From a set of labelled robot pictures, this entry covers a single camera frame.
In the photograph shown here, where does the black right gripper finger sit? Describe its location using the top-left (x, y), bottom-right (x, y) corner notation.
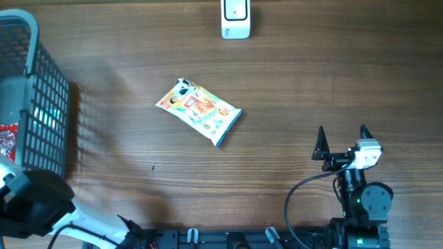
top-left (311, 126), bottom-right (330, 160)
top-left (360, 124), bottom-right (373, 139)

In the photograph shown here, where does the yellow wet wipes pack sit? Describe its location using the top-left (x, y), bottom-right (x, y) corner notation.
top-left (156, 78), bottom-right (243, 147)

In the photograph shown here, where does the red candy bag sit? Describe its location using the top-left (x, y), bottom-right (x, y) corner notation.
top-left (0, 123), bottom-right (18, 162)

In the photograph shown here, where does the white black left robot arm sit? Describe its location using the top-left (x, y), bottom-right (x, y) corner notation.
top-left (1, 155), bottom-right (147, 248)

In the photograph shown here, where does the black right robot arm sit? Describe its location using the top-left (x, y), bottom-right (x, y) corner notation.
top-left (311, 125), bottom-right (394, 249)

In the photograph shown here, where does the white barcode scanner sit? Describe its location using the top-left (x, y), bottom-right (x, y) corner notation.
top-left (220, 0), bottom-right (251, 39)

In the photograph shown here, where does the grey black shopping basket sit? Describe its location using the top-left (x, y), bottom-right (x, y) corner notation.
top-left (1, 9), bottom-right (71, 176)

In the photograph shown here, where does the black right camera cable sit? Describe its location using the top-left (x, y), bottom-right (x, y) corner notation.
top-left (284, 157), bottom-right (357, 249)

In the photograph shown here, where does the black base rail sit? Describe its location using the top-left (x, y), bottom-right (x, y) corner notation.
top-left (82, 226), bottom-right (391, 249)

